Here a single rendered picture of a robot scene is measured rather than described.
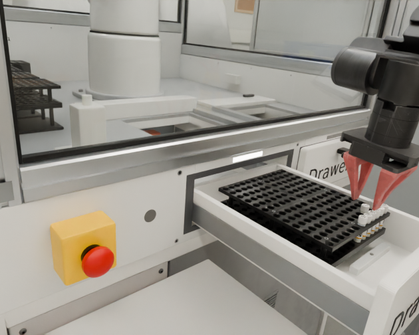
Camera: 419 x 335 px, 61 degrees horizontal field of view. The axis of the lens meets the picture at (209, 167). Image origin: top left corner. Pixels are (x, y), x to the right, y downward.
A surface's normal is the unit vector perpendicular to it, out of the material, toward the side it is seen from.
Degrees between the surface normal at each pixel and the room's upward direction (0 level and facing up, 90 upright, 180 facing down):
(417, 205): 90
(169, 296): 0
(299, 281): 90
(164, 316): 0
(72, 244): 90
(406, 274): 0
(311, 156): 90
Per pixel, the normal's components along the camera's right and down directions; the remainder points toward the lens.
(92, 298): 0.65, 0.32
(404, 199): -0.81, 0.15
